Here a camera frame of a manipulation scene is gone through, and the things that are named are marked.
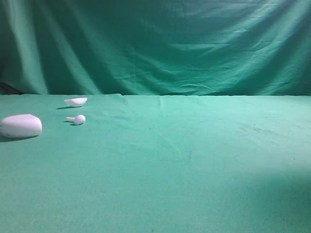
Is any green table cloth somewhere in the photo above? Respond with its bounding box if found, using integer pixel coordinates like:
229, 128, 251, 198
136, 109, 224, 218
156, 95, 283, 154
0, 95, 311, 233

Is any green backdrop cloth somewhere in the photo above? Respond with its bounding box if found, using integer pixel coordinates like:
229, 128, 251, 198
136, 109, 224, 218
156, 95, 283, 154
0, 0, 311, 96

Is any white earbud case lid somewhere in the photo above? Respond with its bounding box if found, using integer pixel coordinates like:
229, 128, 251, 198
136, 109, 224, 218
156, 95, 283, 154
64, 98, 88, 108

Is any white earbud near case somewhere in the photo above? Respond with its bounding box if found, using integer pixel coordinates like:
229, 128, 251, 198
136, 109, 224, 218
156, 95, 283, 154
66, 115, 86, 125

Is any white earbud case body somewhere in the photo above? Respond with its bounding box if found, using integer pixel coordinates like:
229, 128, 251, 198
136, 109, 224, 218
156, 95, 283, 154
0, 114, 42, 138

